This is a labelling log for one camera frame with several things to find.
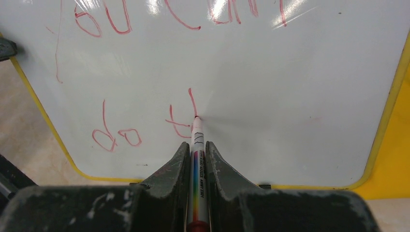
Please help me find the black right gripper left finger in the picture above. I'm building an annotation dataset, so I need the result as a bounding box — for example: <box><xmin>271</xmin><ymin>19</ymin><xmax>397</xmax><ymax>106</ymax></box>
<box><xmin>0</xmin><ymin>142</ymin><xmax>190</xmax><ymax>232</ymax></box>

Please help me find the red capped white marker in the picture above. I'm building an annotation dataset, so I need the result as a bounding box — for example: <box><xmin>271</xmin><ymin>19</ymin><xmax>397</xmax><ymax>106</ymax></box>
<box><xmin>186</xmin><ymin>116</ymin><xmax>210</xmax><ymax>232</ymax></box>

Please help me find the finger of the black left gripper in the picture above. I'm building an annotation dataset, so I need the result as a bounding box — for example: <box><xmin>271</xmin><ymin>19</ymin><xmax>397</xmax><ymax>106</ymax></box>
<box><xmin>0</xmin><ymin>37</ymin><xmax>18</xmax><ymax>62</ymax></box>

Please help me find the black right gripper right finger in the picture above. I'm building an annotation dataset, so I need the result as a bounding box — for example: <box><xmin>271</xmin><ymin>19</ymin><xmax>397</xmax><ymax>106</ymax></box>
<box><xmin>205</xmin><ymin>142</ymin><xmax>380</xmax><ymax>232</ymax></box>

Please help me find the yellow framed whiteboard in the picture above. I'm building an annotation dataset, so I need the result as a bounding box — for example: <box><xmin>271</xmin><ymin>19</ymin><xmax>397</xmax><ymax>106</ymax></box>
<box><xmin>0</xmin><ymin>0</ymin><xmax>410</xmax><ymax>188</ymax></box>

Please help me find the yellow zippered fabric pouch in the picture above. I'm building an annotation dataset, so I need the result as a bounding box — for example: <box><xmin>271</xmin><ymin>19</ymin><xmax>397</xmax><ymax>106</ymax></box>
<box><xmin>353</xmin><ymin>69</ymin><xmax>410</xmax><ymax>200</ymax></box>

